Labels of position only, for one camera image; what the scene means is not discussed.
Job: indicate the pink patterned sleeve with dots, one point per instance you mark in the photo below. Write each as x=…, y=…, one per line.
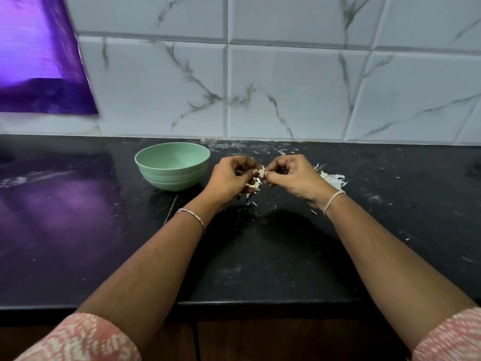
x=79, y=338
x=451, y=336

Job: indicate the garlic clove cluster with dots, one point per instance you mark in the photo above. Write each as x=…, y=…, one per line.
x=252, y=188

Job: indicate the person's left hand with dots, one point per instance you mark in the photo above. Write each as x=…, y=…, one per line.
x=225, y=180

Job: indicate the pile of white garlic peels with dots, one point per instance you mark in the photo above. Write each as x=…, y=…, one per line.
x=332, y=179

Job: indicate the person's right hand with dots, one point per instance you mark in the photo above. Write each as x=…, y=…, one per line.
x=299, y=176

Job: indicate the mint green bowl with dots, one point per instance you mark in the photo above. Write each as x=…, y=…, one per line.
x=172, y=165

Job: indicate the person's left forearm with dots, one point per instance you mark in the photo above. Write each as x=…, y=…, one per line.
x=143, y=274

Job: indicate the pink patterned right sleeve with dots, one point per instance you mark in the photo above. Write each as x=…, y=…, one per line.
x=451, y=336

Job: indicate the purple cloth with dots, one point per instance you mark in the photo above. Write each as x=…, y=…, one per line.
x=41, y=52

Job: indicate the white garlic bulb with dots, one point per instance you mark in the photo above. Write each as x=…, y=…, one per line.
x=261, y=172

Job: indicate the pink patterned left sleeve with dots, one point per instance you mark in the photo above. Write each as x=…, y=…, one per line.
x=79, y=338

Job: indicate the person's right forearm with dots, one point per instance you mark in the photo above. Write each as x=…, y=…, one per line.
x=398, y=270

